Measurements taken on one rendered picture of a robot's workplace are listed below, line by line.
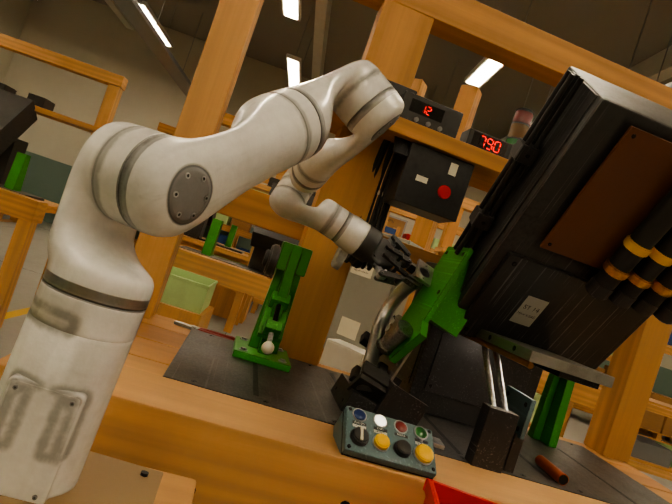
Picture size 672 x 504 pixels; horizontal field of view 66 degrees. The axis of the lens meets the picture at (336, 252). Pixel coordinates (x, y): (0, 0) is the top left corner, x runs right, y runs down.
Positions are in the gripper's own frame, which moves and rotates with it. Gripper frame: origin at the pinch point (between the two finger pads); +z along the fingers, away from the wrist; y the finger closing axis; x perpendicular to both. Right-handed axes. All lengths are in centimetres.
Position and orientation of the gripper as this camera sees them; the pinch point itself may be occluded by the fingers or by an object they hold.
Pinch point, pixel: (414, 276)
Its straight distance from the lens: 112.3
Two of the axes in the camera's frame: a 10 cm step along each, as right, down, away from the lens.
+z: 8.2, 5.5, 1.5
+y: 2.8, -6.2, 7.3
